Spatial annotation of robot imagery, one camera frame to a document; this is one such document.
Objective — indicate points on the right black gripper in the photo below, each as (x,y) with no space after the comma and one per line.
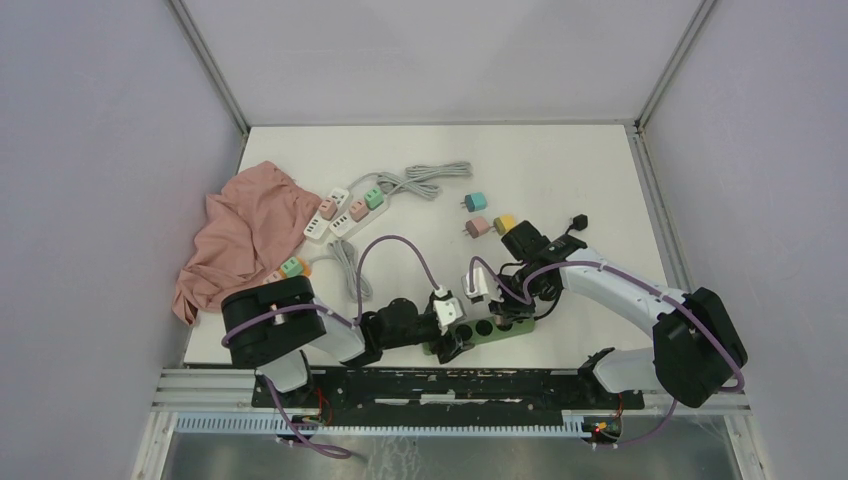
(505,305)

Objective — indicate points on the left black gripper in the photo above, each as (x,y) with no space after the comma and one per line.
(448,351)

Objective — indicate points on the green power strip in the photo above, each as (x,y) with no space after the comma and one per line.
(478,332)

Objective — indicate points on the yellow charger plug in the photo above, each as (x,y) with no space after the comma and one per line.
(504,223)

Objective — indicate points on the pink charger plug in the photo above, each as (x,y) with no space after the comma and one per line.
(477,227)

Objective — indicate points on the teal usb charger plug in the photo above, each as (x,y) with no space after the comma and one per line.
(474,202)

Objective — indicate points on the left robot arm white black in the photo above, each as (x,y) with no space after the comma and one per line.
(267,328)

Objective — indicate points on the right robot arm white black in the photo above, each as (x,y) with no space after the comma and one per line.
(695,350)

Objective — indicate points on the pink plug on right strip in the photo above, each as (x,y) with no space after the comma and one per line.
(358,210)

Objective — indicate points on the green plug on white strip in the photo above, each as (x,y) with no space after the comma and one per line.
(374,198)

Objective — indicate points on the orange power strip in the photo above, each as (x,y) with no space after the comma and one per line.
(307,272)

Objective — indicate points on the pink cloth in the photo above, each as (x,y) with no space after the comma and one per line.
(253,225)

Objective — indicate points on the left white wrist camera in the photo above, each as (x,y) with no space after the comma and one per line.
(448,309)

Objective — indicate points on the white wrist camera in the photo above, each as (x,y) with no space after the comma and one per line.
(448,309)
(479,286)

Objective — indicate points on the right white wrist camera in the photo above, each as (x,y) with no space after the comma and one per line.
(479,286)

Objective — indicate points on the black mounting base plate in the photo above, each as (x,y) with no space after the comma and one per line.
(455,397)

